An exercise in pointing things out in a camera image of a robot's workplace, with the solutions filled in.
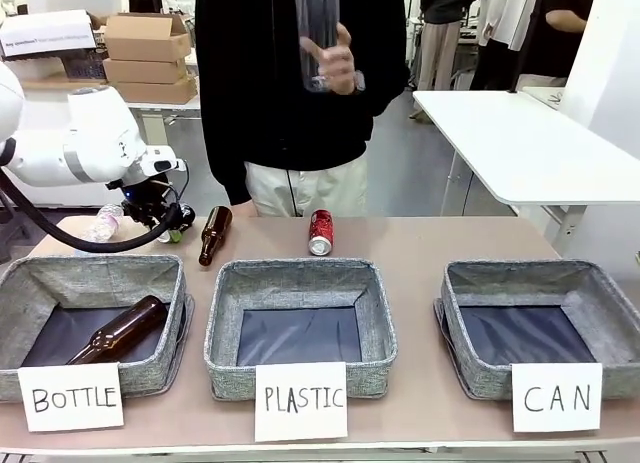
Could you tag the crushed clear plastic bottle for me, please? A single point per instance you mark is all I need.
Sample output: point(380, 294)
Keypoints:
point(104, 224)

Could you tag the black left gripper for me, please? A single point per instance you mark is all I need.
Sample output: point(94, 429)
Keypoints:
point(150, 205)

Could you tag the white side table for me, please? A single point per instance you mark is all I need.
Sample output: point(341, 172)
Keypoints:
point(520, 143)

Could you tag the bystander in black shirt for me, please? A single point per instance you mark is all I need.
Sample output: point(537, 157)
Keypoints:
point(555, 33)

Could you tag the white printed box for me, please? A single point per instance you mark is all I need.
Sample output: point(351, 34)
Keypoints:
point(45, 35)

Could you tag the person's hand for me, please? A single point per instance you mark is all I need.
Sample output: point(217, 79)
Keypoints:
point(336, 63)

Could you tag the brown glass beer bottle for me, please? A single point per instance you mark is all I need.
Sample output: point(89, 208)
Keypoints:
point(120, 328)
point(214, 233)

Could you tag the open cardboard box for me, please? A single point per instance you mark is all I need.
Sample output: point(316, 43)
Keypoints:
point(145, 38)

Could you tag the white paper label PLASTIC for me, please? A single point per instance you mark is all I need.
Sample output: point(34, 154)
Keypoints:
point(302, 400)

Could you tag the bystander in beige trousers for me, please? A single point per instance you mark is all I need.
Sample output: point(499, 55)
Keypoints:
point(445, 28)

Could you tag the person in black sweater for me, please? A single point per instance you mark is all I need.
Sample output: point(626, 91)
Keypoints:
point(240, 83)

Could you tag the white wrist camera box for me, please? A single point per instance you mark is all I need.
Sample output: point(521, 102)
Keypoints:
point(161, 162)

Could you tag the flat cardboard box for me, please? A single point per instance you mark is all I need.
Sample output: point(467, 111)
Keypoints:
point(155, 92)
point(145, 70)

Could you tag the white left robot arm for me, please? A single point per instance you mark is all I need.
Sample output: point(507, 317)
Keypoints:
point(95, 143)

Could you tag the tall clear plastic bottle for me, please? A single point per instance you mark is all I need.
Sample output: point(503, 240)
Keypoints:
point(318, 13)

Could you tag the red cola can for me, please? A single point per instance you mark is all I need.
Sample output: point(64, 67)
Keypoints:
point(321, 230)

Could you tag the white paper label BOTTLE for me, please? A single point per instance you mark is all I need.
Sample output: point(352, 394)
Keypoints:
point(72, 397)

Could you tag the white paper label CAN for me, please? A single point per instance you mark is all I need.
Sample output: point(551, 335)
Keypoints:
point(556, 398)

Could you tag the grey fabric basket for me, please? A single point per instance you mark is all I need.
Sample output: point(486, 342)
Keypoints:
point(45, 283)
point(530, 278)
point(300, 278)

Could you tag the bystander in white shirt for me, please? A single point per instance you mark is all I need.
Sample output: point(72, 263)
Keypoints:
point(505, 13)

